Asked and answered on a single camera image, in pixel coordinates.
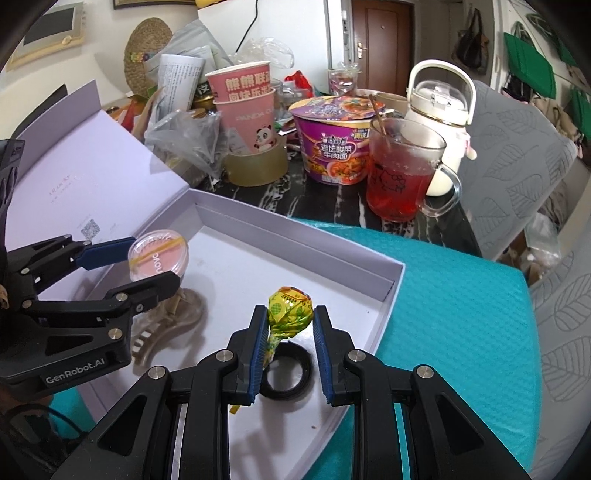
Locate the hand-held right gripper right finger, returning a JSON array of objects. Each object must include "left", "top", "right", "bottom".
[{"left": 311, "top": 305, "right": 532, "bottom": 480}]

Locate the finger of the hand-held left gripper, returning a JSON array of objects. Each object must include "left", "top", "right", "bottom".
[
  {"left": 7, "top": 234, "right": 138, "bottom": 296},
  {"left": 21, "top": 270, "right": 182, "bottom": 332}
]

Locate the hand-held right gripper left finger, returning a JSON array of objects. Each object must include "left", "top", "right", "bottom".
[{"left": 48, "top": 305, "right": 271, "bottom": 480}]

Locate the black round ring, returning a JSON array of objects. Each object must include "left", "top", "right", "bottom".
[{"left": 260, "top": 342, "right": 315, "bottom": 398}]

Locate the pink round compact case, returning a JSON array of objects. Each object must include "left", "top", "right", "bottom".
[{"left": 128, "top": 228, "right": 190, "bottom": 283}]

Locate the translucent beige wavy hair clip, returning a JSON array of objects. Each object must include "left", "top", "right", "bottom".
[{"left": 129, "top": 286, "right": 206, "bottom": 367}]

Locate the yellow green lollipop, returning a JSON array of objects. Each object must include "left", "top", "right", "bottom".
[{"left": 231, "top": 286, "right": 315, "bottom": 414}]

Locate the white gift box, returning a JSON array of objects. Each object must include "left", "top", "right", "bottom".
[{"left": 4, "top": 80, "right": 407, "bottom": 480}]

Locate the crumpled clear plastic bag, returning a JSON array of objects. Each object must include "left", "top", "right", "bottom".
[{"left": 144, "top": 108, "right": 227, "bottom": 183}]

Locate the clear tape roll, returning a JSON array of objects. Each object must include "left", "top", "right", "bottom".
[{"left": 223, "top": 138, "right": 289, "bottom": 186}]

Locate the white printed packet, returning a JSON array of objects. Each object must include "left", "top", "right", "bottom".
[{"left": 157, "top": 53, "right": 206, "bottom": 114}]

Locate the glass mug of red tea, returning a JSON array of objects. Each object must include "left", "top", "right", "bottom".
[{"left": 366, "top": 117, "right": 462, "bottom": 222}]

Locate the pink panda paper cup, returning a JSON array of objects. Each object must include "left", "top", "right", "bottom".
[{"left": 215, "top": 90, "right": 279, "bottom": 155}]

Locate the purple instant noodle bowl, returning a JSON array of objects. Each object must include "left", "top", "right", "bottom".
[{"left": 288, "top": 96, "right": 377, "bottom": 186}]

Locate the woven straw hat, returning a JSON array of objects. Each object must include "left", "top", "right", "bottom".
[{"left": 124, "top": 17, "right": 172, "bottom": 95}]

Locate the pink lettered paper cup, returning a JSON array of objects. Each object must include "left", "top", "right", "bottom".
[{"left": 204, "top": 61, "right": 276, "bottom": 103}]

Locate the grey foil bag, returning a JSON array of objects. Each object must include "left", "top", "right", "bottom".
[{"left": 164, "top": 18, "right": 232, "bottom": 70}]

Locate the grey leaf chair cover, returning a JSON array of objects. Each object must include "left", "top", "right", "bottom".
[
  {"left": 526, "top": 237, "right": 591, "bottom": 480},
  {"left": 452, "top": 80, "right": 578, "bottom": 259}
]

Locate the clear glass cup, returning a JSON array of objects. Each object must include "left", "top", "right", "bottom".
[{"left": 328, "top": 68, "right": 361, "bottom": 97}]

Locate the white kettle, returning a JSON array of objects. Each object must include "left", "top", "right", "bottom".
[{"left": 405, "top": 60, "right": 477, "bottom": 197}]

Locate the white refrigerator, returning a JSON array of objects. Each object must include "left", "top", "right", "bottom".
[{"left": 198, "top": 0, "right": 345, "bottom": 84}]

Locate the brown door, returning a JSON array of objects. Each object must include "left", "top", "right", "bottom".
[{"left": 351, "top": 0, "right": 414, "bottom": 93}]

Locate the dark hanging handbag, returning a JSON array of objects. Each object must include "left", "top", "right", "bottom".
[{"left": 455, "top": 9, "right": 490, "bottom": 75}]

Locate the green tote bag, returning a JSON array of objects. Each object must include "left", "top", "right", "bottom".
[
  {"left": 503, "top": 32, "right": 557, "bottom": 100},
  {"left": 570, "top": 88, "right": 591, "bottom": 134}
]

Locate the black cable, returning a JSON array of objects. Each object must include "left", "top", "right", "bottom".
[{"left": 0, "top": 401, "right": 93, "bottom": 446}]

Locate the cream picture frame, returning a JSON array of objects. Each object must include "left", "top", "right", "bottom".
[{"left": 7, "top": 2, "right": 86, "bottom": 70}]

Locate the dark picture frame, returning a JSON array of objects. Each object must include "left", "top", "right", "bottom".
[{"left": 113, "top": 0, "right": 195, "bottom": 10}]

